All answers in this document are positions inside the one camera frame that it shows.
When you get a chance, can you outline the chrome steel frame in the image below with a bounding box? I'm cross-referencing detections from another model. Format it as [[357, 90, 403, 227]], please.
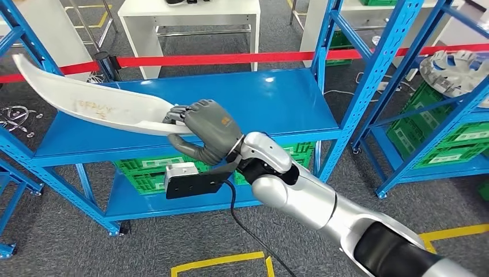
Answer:
[[63, 0, 117, 53]]

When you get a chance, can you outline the black camera cable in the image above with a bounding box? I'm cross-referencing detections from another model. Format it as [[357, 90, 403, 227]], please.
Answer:
[[223, 179, 297, 277]]

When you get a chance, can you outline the white floor cable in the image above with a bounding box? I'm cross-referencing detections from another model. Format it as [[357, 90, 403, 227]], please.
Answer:
[[324, 70, 417, 104]]

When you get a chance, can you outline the black stanchion post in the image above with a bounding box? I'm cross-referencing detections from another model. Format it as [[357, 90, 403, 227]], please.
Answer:
[[93, 51, 123, 83]]

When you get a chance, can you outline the long white curved plastic part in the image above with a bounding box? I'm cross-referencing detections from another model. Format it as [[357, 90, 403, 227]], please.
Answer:
[[12, 53, 194, 137]]

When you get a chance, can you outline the black stool chrome base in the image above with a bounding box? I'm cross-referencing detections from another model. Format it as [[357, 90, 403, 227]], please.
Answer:
[[0, 105, 43, 139]]

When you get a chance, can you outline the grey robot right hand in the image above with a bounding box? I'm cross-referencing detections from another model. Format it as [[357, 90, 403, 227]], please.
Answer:
[[162, 99, 245, 167]]

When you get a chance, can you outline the blue metal shelf rack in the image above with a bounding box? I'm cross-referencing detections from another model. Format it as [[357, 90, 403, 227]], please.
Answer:
[[351, 0, 489, 200], [0, 158, 43, 261], [0, 0, 426, 237]]

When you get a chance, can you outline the small white item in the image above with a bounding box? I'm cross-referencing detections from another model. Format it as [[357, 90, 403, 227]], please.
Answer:
[[86, 72, 107, 85]]

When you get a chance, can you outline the silver wheel cover part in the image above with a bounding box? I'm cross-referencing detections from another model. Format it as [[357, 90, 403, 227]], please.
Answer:
[[419, 50, 489, 99]]

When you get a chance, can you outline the red barrier belt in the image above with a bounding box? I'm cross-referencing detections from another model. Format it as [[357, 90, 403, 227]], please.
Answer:
[[0, 61, 101, 84], [114, 43, 489, 69]]

